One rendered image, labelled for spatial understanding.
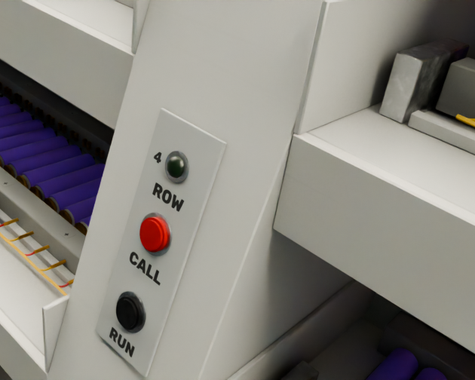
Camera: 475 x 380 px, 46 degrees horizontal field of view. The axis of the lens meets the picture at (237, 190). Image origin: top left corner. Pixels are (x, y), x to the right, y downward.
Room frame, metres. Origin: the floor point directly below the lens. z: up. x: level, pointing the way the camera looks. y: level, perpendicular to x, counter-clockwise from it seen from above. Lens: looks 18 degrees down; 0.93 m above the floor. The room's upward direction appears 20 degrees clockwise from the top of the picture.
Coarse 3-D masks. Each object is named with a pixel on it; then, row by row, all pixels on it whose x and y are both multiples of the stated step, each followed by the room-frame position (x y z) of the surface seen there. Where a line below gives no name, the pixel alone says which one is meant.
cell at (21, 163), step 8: (48, 152) 0.46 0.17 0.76; (56, 152) 0.46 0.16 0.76; (64, 152) 0.47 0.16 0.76; (72, 152) 0.47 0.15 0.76; (80, 152) 0.48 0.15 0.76; (24, 160) 0.44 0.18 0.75; (32, 160) 0.44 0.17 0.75; (40, 160) 0.45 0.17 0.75; (48, 160) 0.45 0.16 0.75; (56, 160) 0.46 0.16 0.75; (16, 168) 0.43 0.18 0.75; (24, 168) 0.43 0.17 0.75; (32, 168) 0.44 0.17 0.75; (16, 176) 0.43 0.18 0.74
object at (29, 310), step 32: (96, 160) 0.50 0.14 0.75; (0, 224) 0.38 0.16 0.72; (0, 256) 0.35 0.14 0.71; (32, 256) 0.35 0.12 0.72; (0, 288) 0.32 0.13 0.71; (32, 288) 0.32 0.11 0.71; (64, 288) 0.33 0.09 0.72; (0, 320) 0.29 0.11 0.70; (32, 320) 0.30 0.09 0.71; (0, 352) 0.30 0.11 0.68; (32, 352) 0.27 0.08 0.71
